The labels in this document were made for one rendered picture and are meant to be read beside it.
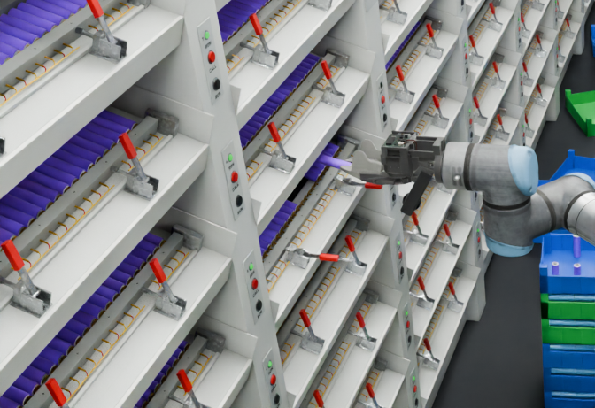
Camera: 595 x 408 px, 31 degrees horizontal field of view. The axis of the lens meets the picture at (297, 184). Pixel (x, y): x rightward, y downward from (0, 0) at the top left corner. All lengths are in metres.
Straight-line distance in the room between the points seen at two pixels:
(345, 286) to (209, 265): 0.65
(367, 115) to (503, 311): 1.30
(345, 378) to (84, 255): 1.08
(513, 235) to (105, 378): 0.90
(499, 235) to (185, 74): 0.77
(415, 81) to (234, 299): 1.08
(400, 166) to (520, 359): 1.31
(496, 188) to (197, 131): 0.66
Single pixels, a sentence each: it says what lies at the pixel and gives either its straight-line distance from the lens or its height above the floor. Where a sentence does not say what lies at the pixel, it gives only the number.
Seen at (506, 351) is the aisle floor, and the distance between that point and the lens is 3.27.
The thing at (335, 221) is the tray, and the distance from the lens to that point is 2.11.
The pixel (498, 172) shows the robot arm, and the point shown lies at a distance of 1.99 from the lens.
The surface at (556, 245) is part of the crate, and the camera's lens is 2.97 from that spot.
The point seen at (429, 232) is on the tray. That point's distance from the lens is 2.79.
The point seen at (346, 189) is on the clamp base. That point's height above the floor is 0.97.
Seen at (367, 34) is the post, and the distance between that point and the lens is 2.21.
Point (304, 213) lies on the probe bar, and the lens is 2.07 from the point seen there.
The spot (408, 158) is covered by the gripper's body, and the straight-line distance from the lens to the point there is 2.04.
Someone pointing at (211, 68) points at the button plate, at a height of 1.45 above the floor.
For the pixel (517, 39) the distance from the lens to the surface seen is 3.70.
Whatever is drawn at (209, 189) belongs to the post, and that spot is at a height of 1.27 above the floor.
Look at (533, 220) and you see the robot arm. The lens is 2.07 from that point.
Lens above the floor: 2.03
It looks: 28 degrees down
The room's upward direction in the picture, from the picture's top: 9 degrees counter-clockwise
